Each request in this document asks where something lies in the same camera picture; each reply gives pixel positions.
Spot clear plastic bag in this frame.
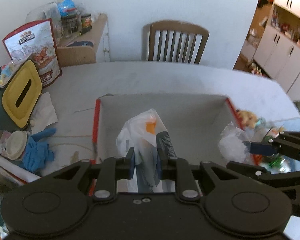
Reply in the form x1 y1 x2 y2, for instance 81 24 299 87
218 122 253 164

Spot clear bag with orange item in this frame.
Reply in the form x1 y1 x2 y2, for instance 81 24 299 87
116 109 177 193

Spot green patterned pouch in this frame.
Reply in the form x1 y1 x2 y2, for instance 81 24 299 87
250 126 290 173

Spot yellow spotted plush toy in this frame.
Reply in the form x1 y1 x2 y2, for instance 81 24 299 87
237 110 258 129

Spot red and white cardboard box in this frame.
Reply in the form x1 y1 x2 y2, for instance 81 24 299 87
93 93 241 192

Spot blue rubber glove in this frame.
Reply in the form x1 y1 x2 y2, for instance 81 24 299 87
21 128 56 173

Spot white crumpled tissue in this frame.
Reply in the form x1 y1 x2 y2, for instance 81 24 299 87
30 92 58 134

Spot white kitchen cabinets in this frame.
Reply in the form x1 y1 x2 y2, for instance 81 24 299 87
240 0 300 91

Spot yellow lid tissue box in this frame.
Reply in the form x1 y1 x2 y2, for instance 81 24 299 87
0 60 43 132

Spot wooden side cabinet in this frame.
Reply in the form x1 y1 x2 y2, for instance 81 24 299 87
56 14 110 68

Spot brown wooden chair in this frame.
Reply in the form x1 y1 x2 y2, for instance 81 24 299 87
148 20 210 64

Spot red pet food bag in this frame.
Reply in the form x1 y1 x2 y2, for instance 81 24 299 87
2 19 62 88

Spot orange label jar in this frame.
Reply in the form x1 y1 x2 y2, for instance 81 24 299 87
81 14 92 31

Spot black handle screwdriver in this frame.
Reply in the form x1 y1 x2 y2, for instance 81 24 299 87
66 28 91 41

